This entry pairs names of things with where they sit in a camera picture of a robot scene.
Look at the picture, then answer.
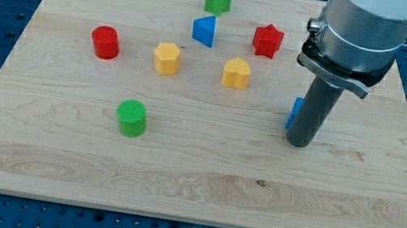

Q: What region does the yellow heart block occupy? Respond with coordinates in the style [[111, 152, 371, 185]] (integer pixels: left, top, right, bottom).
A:
[[221, 58, 251, 90]]

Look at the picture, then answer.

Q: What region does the light wooden board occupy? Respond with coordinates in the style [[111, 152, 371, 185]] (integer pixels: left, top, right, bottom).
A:
[[0, 0, 407, 228]]

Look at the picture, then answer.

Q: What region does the blue triangle block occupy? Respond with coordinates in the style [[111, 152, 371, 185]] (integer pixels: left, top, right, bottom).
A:
[[191, 15, 216, 47]]

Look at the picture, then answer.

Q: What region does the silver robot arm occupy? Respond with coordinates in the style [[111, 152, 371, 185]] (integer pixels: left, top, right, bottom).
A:
[[297, 0, 407, 99]]

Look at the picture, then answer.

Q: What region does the red star block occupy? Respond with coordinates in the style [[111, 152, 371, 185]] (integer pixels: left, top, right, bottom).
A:
[[252, 24, 285, 59]]

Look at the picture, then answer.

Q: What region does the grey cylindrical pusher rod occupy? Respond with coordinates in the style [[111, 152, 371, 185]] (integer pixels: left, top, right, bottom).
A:
[[286, 77, 343, 148]]

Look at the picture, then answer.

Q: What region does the yellow hexagon block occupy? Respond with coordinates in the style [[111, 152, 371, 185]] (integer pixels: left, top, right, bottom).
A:
[[154, 42, 181, 76]]

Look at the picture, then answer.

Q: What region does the blue cube block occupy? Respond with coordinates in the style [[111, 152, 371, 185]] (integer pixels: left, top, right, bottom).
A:
[[285, 97, 304, 130]]

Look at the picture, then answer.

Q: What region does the green cylinder block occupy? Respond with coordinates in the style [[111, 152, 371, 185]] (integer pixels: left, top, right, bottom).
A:
[[116, 99, 147, 137]]

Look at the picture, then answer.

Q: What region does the red cylinder block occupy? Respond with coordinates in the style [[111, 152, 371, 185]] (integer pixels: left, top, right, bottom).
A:
[[91, 25, 120, 60]]

